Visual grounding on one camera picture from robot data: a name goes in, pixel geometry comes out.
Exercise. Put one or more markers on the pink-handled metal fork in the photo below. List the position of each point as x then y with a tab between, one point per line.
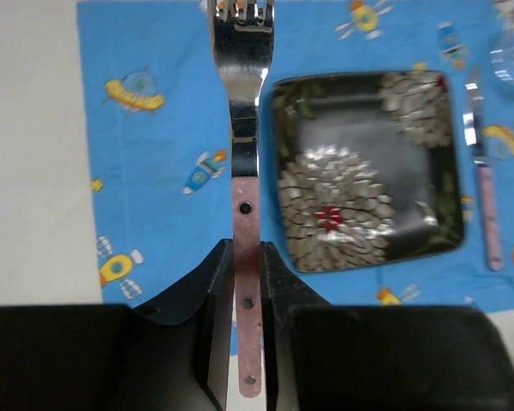
242	39

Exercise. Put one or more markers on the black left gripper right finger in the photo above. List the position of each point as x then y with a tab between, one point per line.
319	356

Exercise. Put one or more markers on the blue space-print cloth placemat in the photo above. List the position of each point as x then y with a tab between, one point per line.
155	103

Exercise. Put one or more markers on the black floral square plate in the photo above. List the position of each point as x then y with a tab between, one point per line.
367	168

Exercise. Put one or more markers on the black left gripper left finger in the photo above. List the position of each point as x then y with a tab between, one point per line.
169	353

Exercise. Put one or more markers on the pink-handled table knife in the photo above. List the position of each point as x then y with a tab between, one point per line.
475	141

